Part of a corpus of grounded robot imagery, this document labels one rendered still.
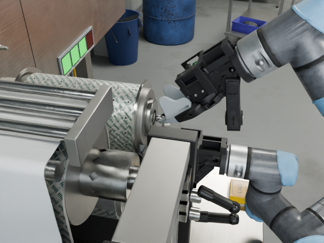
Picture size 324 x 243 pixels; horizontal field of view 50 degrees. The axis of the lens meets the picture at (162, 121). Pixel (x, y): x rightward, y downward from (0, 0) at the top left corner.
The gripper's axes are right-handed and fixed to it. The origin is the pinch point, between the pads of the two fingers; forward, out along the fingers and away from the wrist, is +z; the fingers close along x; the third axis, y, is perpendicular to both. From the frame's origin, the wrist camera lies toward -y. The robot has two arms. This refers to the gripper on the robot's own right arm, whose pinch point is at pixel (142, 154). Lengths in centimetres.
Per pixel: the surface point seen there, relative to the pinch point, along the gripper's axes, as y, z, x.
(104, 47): -98, 115, -263
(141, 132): 16.4, -3.4, 11.8
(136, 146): 13.2, -2.5, 12.3
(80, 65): -17, 49, -71
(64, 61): 10.5, 29.3, -23.0
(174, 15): -74, 48, -306
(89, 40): 9, 29, -42
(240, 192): -16.6, -25.5, -8.6
